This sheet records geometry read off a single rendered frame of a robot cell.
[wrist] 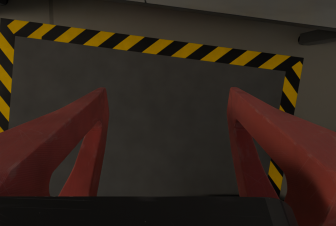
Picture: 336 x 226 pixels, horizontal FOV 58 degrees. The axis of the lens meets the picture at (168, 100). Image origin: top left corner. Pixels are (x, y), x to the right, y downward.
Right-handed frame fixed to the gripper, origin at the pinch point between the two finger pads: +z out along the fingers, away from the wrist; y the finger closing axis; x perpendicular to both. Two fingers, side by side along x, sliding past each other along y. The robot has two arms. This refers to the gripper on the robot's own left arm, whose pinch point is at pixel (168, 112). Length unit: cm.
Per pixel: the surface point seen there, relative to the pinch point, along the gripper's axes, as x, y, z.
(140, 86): 57, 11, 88
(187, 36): 40, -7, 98
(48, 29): 38, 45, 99
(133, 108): 64, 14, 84
